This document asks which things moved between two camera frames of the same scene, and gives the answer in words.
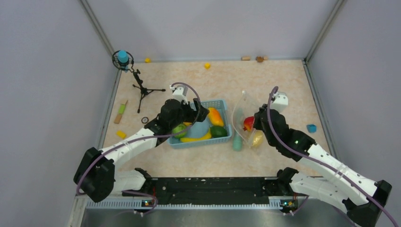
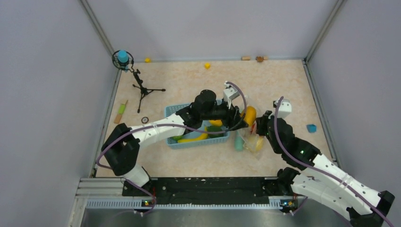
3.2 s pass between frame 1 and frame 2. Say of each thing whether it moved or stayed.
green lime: stayed
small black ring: stayed
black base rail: stayed
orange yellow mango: moved
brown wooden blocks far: stayed
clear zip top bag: moved
